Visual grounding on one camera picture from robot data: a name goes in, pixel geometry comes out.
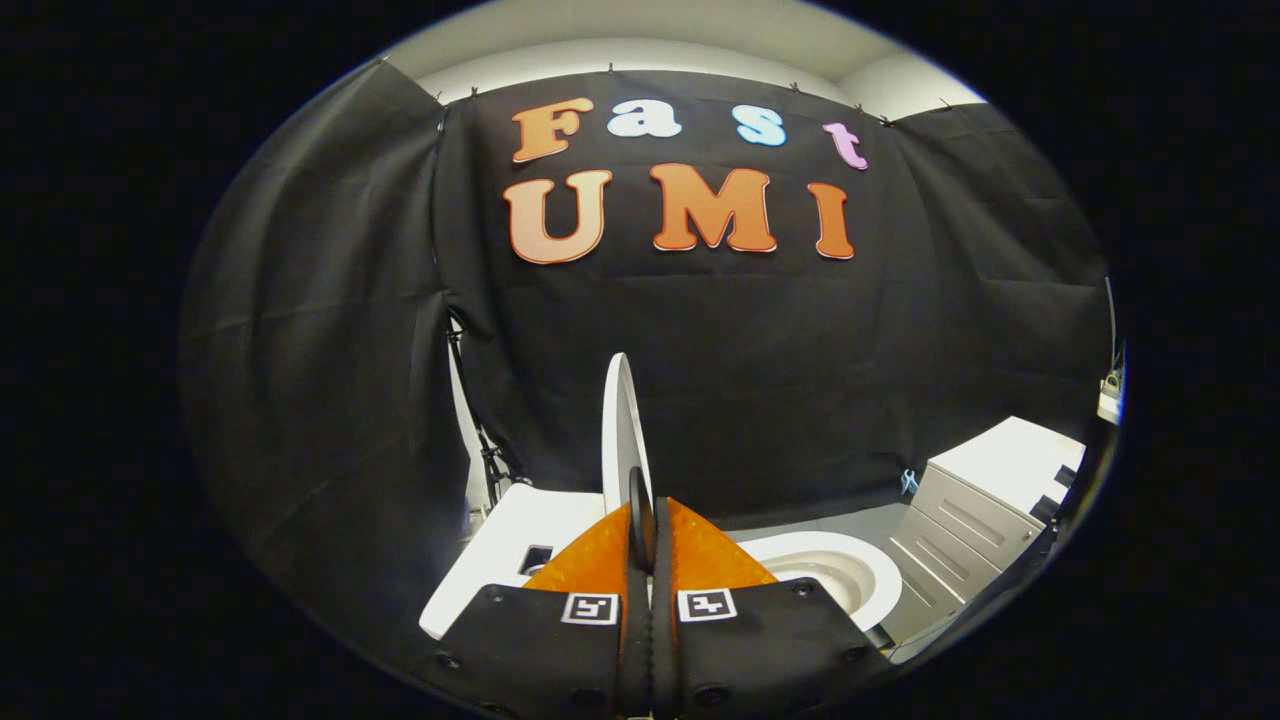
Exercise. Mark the small blue clip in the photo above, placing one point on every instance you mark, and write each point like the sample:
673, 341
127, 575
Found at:
908, 482

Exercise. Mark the black backdrop cloth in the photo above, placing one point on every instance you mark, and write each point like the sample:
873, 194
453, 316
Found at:
750, 380

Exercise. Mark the white drawer cabinet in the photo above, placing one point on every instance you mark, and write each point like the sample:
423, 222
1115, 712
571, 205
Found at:
980, 500

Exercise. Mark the white toilet lid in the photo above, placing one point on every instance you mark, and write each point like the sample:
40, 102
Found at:
620, 430

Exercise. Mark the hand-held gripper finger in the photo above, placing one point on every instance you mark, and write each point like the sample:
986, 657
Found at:
637, 640
662, 640

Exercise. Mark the black round lid pull tab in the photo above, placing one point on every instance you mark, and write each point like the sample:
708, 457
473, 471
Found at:
634, 500

